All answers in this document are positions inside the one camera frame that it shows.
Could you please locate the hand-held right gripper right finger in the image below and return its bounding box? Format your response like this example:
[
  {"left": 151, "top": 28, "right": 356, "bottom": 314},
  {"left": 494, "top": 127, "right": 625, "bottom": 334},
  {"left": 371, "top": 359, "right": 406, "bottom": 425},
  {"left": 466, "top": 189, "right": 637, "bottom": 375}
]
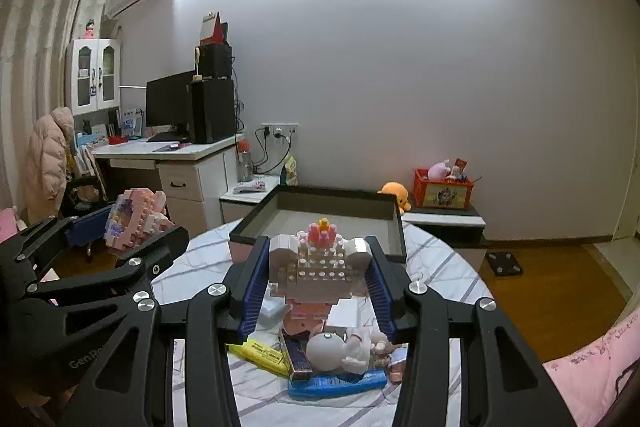
[{"left": 362, "top": 234, "right": 577, "bottom": 427}]

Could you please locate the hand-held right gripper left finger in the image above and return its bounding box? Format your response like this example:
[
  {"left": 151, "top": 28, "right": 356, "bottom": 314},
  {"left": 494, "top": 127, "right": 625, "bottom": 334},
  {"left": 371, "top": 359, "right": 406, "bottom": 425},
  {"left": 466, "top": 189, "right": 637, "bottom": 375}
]
[{"left": 60, "top": 234, "right": 273, "bottom": 427}]

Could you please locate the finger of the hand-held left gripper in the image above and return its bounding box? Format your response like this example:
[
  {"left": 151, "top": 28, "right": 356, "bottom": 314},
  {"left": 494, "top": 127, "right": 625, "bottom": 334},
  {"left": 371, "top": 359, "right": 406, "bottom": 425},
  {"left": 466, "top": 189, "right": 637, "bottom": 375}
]
[
  {"left": 22, "top": 224, "right": 191, "bottom": 309},
  {"left": 0, "top": 205, "right": 119, "bottom": 280}
]

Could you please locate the pink building block toy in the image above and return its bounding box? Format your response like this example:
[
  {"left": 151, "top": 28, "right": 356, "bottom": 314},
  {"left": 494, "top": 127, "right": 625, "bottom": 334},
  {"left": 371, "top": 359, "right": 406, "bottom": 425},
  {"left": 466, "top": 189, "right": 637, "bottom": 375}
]
[{"left": 103, "top": 188, "right": 176, "bottom": 256}]

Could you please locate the white building block figure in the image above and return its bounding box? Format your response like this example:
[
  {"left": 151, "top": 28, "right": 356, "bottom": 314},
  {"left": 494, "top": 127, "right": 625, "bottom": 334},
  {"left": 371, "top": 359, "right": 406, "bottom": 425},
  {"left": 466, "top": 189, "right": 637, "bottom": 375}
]
[{"left": 268, "top": 218, "right": 372, "bottom": 339}]

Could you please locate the pink storage tray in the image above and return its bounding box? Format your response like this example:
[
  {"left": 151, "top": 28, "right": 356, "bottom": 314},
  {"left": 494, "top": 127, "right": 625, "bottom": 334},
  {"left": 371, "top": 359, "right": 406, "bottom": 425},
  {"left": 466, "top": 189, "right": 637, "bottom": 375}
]
[{"left": 229, "top": 184, "right": 407, "bottom": 264}]

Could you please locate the black office chair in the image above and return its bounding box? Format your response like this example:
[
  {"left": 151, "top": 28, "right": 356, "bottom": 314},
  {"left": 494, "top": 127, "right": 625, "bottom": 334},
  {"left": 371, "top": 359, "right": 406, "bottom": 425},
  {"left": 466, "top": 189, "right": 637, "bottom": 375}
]
[{"left": 59, "top": 172, "right": 115, "bottom": 260}]

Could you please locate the striped white tablecloth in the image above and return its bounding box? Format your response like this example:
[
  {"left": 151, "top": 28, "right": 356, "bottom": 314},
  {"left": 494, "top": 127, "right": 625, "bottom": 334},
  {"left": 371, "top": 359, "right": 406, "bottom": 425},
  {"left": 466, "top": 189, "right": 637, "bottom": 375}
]
[{"left": 150, "top": 222, "right": 493, "bottom": 427}]

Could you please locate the white big-head figure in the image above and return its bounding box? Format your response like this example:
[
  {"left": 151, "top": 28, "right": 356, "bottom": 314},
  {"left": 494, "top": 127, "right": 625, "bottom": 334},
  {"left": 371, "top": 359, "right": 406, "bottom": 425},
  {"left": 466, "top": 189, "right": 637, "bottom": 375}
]
[{"left": 306, "top": 326, "right": 388, "bottom": 375}]

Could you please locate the dark blue gold box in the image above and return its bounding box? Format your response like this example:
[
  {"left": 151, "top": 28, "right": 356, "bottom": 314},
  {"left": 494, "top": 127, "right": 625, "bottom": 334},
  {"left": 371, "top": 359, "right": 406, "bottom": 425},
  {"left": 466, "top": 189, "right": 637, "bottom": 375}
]
[{"left": 279, "top": 331, "right": 317, "bottom": 382}]

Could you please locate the pink puffer jacket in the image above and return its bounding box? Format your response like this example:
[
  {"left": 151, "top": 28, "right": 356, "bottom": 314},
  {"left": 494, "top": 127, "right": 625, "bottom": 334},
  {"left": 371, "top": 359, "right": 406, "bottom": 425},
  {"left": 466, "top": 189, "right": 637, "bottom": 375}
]
[{"left": 24, "top": 107, "right": 76, "bottom": 214}]

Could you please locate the white desk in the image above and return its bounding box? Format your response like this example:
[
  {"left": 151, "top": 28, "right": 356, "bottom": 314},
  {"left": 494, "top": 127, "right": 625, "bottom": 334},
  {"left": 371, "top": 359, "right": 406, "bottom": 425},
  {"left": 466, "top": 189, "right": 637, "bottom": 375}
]
[{"left": 92, "top": 134, "right": 247, "bottom": 239}]

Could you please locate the low white grey cabinet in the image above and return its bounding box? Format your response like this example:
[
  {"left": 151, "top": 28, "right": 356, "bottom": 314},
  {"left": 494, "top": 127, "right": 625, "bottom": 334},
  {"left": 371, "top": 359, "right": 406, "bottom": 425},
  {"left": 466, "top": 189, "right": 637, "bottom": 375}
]
[{"left": 219, "top": 174, "right": 487, "bottom": 274}]

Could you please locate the blue flat packet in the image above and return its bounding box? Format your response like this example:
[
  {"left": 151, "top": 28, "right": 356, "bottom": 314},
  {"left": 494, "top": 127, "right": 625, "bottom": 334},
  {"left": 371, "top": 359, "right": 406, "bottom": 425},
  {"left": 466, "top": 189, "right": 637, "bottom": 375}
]
[{"left": 287, "top": 368, "right": 390, "bottom": 402}]

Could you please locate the orange octopus plush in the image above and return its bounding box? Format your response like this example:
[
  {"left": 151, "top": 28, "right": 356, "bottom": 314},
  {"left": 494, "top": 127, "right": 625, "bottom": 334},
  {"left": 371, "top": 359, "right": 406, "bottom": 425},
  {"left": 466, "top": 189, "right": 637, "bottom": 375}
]
[{"left": 377, "top": 181, "right": 412, "bottom": 214}]

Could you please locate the red toy box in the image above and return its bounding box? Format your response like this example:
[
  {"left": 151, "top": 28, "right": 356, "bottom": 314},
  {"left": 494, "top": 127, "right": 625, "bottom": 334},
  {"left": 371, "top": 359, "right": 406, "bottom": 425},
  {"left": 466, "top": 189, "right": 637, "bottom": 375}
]
[{"left": 413, "top": 168, "right": 475, "bottom": 209}]

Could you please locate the black bathroom scale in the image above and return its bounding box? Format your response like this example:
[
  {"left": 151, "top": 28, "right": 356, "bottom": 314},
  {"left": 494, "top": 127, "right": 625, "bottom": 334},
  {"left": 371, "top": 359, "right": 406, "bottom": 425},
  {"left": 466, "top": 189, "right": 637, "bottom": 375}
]
[{"left": 487, "top": 251, "right": 524, "bottom": 278}]

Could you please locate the clear bottle with orange lid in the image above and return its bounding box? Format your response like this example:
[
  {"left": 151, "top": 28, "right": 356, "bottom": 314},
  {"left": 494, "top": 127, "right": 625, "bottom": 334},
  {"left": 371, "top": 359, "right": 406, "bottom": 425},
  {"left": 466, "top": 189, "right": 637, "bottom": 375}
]
[{"left": 236, "top": 138, "right": 254, "bottom": 183}]

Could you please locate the pink plush toy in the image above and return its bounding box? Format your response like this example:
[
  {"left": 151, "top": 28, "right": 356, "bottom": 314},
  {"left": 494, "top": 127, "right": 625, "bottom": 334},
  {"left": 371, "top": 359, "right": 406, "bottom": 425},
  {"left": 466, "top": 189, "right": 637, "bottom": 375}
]
[{"left": 427, "top": 160, "right": 452, "bottom": 182}]

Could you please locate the black computer monitor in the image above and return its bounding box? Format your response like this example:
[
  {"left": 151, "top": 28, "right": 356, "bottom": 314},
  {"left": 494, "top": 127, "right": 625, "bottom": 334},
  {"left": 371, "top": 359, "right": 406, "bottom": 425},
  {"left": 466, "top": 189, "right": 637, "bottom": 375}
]
[{"left": 144, "top": 70, "right": 196, "bottom": 142}]

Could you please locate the white glass-door cabinet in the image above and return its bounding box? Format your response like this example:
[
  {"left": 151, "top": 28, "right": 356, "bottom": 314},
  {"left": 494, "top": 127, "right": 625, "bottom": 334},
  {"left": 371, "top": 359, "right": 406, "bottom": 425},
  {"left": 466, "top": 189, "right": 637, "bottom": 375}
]
[{"left": 65, "top": 38, "right": 123, "bottom": 116}]

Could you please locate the black computer tower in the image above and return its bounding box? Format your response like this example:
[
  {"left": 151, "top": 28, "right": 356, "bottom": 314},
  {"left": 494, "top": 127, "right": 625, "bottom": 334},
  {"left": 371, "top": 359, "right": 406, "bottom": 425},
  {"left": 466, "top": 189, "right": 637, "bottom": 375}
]
[{"left": 191, "top": 78, "right": 237, "bottom": 145}]

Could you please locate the beige curtain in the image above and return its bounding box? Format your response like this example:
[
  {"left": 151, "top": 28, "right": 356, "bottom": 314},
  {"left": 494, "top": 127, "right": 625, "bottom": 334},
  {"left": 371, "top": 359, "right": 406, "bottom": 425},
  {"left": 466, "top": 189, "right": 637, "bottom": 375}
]
[{"left": 0, "top": 0, "right": 110, "bottom": 210}]

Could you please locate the black box on tower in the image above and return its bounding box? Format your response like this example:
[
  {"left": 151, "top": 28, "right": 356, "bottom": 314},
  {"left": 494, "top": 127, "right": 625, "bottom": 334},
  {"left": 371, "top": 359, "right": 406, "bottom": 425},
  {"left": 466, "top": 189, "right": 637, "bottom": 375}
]
[{"left": 200, "top": 42, "right": 234, "bottom": 80}]

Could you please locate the red and white calendar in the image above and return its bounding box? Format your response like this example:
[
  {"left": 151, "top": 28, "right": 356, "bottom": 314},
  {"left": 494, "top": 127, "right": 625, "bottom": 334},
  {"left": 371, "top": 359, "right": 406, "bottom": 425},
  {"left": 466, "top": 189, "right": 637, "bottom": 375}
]
[{"left": 200, "top": 12, "right": 224, "bottom": 47}]

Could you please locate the pink printed blanket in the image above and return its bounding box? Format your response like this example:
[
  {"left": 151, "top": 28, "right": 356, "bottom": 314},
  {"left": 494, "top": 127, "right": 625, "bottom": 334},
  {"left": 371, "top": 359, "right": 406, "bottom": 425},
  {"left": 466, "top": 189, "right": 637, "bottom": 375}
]
[{"left": 542, "top": 307, "right": 640, "bottom": 427}]

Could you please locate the white wall socket strip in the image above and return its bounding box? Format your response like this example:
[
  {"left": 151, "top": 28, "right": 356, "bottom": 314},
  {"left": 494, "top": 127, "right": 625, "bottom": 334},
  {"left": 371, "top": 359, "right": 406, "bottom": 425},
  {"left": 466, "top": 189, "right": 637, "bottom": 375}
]
[{"left": 261, "top": 122, "right": 300, "bottom": 139}]

